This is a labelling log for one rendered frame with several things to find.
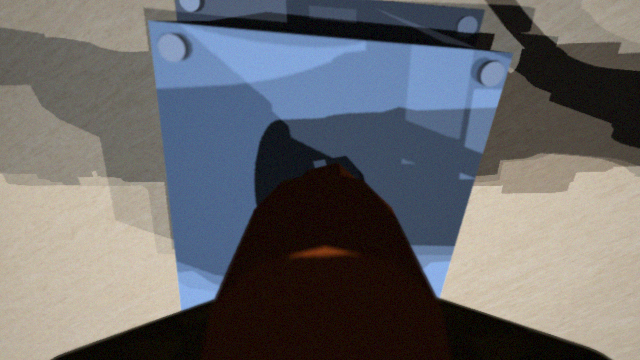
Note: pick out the blue flat plate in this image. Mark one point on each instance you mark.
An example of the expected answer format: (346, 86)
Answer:
(249, 108)

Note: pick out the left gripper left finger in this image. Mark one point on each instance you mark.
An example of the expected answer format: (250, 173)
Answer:
(179, 336)

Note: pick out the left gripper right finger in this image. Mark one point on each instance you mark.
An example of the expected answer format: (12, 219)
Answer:
(475, 335)

